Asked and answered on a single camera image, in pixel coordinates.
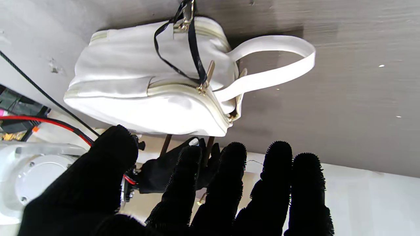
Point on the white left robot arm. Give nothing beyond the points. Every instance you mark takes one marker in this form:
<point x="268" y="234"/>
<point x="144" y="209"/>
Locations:
<point x="39" y="170"/>

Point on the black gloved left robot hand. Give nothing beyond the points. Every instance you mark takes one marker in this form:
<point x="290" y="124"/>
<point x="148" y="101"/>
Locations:
<point x="197" y="196"/>

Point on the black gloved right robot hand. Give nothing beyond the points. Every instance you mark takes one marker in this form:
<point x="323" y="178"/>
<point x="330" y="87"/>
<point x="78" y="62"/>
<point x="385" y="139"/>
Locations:
<point x="164" y="170"/>

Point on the cream white zipper bag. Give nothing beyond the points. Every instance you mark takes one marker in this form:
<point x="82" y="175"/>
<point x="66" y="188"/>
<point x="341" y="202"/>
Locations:
<point x="157" y="85"/>

